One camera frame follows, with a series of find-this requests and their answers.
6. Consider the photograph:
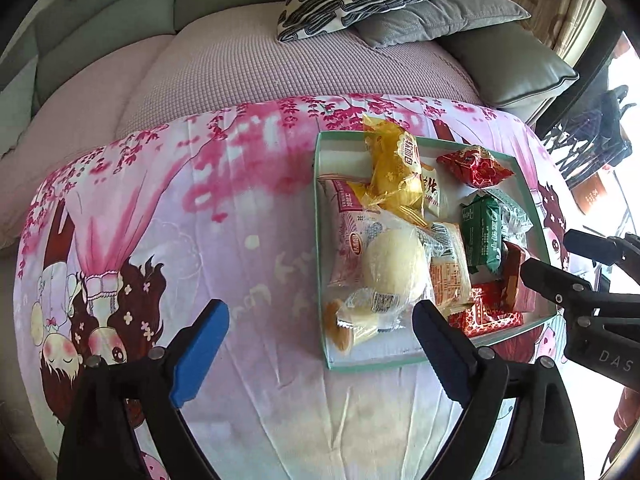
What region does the clear round bun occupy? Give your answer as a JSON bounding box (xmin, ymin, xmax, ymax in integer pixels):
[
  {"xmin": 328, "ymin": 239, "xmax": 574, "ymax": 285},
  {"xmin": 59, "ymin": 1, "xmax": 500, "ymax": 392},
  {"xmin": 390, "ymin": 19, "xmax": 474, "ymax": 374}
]
[{"xmin": 337, "ymin": 210, "xmax": 442, "ymax": 332}]

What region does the white cream snack packet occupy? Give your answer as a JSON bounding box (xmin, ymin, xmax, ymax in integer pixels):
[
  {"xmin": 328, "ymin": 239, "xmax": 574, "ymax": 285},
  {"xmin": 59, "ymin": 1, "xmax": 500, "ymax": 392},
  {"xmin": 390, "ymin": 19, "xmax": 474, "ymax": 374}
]
[{"xmin": 421, "ymin": 162, "xmax": 450, "ymax": 220}]

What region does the pink cartoon girl cloth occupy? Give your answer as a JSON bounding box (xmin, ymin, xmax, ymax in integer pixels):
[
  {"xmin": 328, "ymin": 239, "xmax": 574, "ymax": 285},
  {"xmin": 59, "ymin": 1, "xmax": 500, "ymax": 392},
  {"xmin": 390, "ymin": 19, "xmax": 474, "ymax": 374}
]
[{"xmin": 13, "ymin": 94, "xmax": 579, "ymax": 479}]

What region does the black folding rack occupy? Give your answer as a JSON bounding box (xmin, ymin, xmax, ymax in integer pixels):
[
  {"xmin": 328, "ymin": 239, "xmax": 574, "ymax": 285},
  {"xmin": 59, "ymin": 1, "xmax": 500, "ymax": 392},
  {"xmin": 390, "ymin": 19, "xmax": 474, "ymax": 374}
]
[{"xmin": 542, "ymin": 84, "xmax": 636, "ymax": 190}]

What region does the orange barcode bread packet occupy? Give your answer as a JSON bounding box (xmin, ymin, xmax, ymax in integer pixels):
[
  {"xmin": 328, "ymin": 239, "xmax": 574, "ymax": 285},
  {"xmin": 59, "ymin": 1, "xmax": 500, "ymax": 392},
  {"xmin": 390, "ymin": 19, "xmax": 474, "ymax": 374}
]
[{"xmin": 428, "ymin": 222, "xmax": 472, "ymax": 316}]

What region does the person's right hand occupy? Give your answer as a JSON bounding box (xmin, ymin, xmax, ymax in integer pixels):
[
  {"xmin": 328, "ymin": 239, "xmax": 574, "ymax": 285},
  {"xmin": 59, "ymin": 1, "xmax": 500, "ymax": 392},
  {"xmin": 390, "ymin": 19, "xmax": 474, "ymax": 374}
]
[{"xmin": 614, "ymin": 387, "xmax": 640, "ymax": 431}]

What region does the pale green silver packet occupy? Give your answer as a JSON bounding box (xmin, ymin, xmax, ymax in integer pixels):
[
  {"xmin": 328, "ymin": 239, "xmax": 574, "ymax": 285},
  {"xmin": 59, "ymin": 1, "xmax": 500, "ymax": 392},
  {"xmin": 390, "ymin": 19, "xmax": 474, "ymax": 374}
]
[{"xmin": 487, "ymin": 188, "xmax": 534, "ymax": 248}]

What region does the pink bread packet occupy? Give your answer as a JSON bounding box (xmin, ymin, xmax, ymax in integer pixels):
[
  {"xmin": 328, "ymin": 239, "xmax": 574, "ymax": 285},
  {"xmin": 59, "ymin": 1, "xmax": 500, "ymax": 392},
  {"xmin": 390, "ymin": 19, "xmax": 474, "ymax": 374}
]
[{"xmin": 319, "ymin": 176, "xmax": 381, "ymax": 287}]

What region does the grey fabric sofa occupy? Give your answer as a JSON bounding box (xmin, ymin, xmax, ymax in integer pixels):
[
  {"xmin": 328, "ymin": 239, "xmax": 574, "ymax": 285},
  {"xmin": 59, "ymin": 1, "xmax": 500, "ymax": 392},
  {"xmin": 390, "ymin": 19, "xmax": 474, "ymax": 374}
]
[{"xmin": 1, "ymin": 0, "xmax": 282, "ymax": 106}]

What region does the dark red biscuit packet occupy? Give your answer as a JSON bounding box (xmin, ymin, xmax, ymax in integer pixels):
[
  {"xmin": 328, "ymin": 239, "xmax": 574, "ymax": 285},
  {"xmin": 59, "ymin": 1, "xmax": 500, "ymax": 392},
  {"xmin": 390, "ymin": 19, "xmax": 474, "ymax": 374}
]
[{"xmin": 500, "ymin": 242, "xmax": 536, "ymax": 313}]

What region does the teal cardboard box lid tray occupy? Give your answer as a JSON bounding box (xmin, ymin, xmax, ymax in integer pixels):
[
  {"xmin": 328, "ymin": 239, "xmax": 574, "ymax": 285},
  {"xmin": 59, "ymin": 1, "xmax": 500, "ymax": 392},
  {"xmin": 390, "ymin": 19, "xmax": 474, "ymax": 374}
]
[{"xmin": 314, "ymin": 131, "xmax": 556, "ymax": 370}]

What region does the yellow cake packet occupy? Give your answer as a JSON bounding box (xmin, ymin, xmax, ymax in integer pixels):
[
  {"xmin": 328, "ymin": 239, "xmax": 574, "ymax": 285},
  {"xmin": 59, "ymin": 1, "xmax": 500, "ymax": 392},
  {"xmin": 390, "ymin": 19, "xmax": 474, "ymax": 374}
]
[{"xmin": 350, "ymin": 115, "xmax": 431, "ymax": 229}]

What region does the red patterned cake packet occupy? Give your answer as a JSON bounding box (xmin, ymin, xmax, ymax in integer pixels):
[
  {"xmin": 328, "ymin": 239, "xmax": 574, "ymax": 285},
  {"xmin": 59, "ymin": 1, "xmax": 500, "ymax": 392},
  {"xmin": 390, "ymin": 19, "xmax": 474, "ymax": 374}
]
[{"xmin": 448, "ymin": 280, "xmax": 524, "ymax": 338}]

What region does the light grey cushion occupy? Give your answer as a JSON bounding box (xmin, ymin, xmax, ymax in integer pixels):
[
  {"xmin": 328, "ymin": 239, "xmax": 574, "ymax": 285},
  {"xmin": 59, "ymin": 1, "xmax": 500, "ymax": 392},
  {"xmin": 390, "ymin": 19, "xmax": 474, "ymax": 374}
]
[{"xmin": 0, "ymin": 56, "xmax": 38, "ymax": 156}]

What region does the grey pillow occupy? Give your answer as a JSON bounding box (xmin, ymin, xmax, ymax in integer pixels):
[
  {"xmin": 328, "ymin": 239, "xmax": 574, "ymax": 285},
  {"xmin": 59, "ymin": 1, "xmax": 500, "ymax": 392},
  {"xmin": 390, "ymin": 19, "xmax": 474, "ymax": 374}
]
[{"xmin": 352, "ymin": 0, "xmax": 530, "ymax": 49}]

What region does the orange bucket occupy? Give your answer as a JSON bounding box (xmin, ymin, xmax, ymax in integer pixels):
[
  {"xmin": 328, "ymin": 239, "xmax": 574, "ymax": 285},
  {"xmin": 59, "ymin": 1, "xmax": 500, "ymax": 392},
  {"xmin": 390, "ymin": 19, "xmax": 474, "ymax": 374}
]
[{"xmin": 572, "ymin": 172, "xmax": 608, "ymax": 214}]

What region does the orange jelly cup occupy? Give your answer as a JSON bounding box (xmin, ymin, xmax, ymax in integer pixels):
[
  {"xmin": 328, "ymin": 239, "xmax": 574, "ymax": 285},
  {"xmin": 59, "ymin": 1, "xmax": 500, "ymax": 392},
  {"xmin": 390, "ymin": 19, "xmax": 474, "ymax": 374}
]
[{"xmin": 322, "ymin": 299, "xmax": 378, "ymax": 354}]

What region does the green mung cake packet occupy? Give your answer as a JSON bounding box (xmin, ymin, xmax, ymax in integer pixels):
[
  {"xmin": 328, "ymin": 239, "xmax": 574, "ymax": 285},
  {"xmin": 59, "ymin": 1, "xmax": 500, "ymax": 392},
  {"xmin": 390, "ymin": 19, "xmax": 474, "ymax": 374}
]
[{"xmin": 460, "ymin": 195, "xmax": 502, "ymax": 274}]

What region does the grey-green piped cushion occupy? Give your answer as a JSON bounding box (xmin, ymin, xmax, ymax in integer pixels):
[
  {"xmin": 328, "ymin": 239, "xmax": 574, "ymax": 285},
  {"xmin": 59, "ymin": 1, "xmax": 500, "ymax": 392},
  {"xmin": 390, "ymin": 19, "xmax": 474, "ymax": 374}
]
[{"xmin": 437, "ymin": 23, "xmax": 579, "ymax": 125}]

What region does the small red orange snack packet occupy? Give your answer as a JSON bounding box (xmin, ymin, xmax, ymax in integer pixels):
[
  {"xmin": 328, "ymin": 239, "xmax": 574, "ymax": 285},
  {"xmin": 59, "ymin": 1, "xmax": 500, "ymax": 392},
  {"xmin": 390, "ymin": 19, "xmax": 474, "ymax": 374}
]
[{"xmin": 437, "ymin": 145, "xmax": 514, "ymax": 188}]

